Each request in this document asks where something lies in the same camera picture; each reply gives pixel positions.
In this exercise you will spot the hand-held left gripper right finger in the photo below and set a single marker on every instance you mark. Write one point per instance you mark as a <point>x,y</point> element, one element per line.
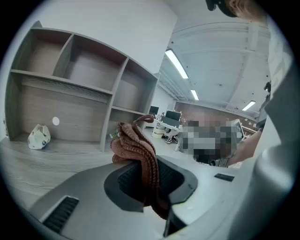
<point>211,192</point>

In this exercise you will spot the grey wooden shelf unit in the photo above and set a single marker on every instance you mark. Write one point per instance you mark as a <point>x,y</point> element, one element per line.
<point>70,112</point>

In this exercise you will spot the long ceiling light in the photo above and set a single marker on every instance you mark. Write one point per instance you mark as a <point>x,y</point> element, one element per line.
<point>248,105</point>
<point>194,95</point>
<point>177,64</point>

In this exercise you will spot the white plastic bag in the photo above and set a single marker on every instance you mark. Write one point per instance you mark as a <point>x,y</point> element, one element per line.
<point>38,138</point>

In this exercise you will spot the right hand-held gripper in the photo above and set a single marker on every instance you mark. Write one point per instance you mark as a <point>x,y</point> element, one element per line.
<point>220,162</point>

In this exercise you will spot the person's head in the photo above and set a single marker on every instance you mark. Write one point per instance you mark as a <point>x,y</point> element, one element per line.
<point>246,9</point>

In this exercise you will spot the person's right forearm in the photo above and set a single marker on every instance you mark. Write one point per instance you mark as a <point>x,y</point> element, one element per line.
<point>246,147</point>

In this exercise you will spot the black computer monitor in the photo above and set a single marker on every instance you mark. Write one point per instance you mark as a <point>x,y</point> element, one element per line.
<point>173,115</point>
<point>154,110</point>

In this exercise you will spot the person's white printed shirt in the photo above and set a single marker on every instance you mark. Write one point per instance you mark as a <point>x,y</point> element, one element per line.
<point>279,58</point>

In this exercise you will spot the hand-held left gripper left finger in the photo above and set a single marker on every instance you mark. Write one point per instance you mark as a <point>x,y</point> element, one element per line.
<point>89,187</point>

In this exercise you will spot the brown knitted cloth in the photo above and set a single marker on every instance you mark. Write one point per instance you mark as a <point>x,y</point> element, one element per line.
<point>140,150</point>

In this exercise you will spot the black head-mounted camera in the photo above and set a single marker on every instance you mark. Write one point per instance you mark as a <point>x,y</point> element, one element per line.
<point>222,7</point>

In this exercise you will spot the long white office desk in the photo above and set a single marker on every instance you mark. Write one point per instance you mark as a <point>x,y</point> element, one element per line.
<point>161,124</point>

